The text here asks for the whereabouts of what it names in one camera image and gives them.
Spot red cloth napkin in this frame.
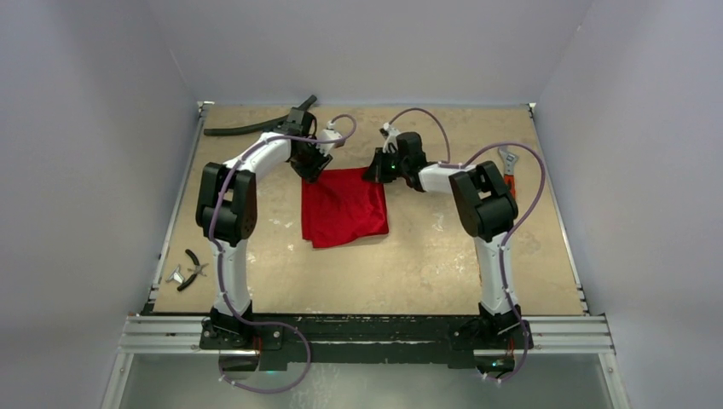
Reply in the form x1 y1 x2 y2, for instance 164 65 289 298
301 168 390 249

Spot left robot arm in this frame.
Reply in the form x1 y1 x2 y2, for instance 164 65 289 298
195 108 346 349

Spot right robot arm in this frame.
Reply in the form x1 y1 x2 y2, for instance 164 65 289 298
362 130 520 347

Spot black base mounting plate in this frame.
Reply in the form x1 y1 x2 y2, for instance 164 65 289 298
200 311 533 372

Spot black corrugated hose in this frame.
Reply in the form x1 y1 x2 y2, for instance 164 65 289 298
204 95 318 138

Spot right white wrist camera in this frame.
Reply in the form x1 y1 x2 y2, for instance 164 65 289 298
379 124 400 153

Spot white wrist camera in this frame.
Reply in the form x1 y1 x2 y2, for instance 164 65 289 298
379 124 400 153
315 121 345 156

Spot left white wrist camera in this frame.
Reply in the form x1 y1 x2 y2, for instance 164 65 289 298
315 121 345 156

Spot adjustable wrench orange handle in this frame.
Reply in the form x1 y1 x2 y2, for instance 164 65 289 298
498 146 518 197

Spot black handled pliers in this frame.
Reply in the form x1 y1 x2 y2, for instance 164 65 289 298
165 249 208 292

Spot aluminium frame rail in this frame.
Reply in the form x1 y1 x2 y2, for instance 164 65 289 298
121 135 613 355

